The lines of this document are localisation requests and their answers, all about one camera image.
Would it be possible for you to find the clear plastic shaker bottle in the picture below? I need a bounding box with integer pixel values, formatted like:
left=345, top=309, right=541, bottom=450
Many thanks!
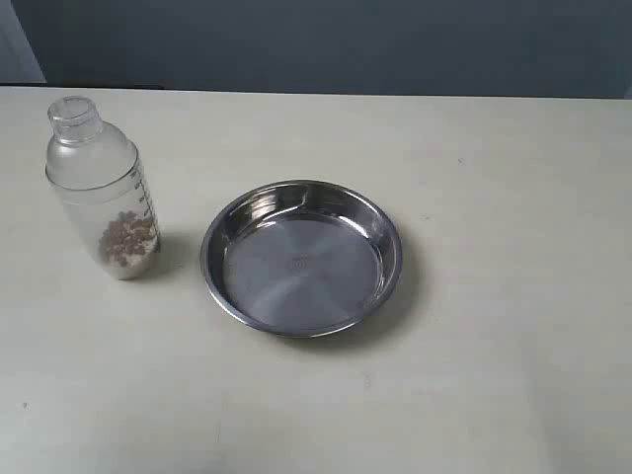
left=45, top=96, right=161, bottom=280

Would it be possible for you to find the round stainless steel pan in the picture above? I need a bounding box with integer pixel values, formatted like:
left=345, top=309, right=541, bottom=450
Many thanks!
left=199, top=180, right=403, bottom=339

